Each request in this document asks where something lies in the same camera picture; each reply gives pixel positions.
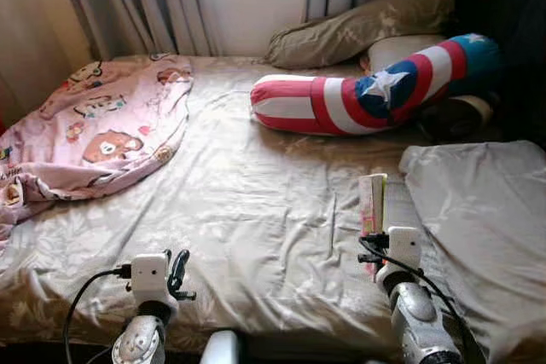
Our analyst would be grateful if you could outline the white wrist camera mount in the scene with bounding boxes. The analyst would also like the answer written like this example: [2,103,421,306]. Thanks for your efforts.
[375,226,423,284]
[130,251,170,303]

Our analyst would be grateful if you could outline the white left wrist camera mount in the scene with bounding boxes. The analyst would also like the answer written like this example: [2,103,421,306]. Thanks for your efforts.
[130,251,170,303]

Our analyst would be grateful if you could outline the plain white pillow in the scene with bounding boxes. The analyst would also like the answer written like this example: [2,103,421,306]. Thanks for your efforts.
[365,33,449,73]

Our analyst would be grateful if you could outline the pink cartoon print blanket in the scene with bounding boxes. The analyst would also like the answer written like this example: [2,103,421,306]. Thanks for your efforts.
[0,55,195,246]

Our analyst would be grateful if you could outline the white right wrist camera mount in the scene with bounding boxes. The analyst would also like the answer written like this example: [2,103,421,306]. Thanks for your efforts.
[375,226,423,284]

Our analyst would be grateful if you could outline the black beige plush cushion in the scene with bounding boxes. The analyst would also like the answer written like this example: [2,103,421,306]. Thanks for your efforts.
[418,94,497,143]

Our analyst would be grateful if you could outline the khaki brown pillow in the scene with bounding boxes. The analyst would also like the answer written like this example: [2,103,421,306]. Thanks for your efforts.
[264,0,457,71]

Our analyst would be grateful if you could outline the black padded headboard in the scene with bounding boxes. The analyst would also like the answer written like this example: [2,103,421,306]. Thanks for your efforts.
[448,0,546,150]

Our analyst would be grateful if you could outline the grey floral pillow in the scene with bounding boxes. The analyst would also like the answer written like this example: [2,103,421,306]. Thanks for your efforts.
[399,140,546,364]

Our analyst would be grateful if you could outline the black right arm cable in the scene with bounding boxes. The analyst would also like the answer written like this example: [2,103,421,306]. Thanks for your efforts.
[358,232,472,356]

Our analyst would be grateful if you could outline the silver left robot leg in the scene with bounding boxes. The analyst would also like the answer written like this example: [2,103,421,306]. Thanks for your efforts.
[200,330,244,364]

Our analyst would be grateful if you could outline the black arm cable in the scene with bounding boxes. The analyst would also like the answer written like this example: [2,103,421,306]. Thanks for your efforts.
[64,263,133,364]
[358,232,472,356]

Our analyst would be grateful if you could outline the red white blue star bolster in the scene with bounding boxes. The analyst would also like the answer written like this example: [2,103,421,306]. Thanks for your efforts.
[249,33,504,136]

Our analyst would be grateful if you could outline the colourful comic book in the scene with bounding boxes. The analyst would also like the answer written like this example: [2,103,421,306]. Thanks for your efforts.
[358,173,390,281]

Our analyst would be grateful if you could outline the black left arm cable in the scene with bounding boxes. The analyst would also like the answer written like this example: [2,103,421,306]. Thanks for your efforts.
[64,263,133,364]

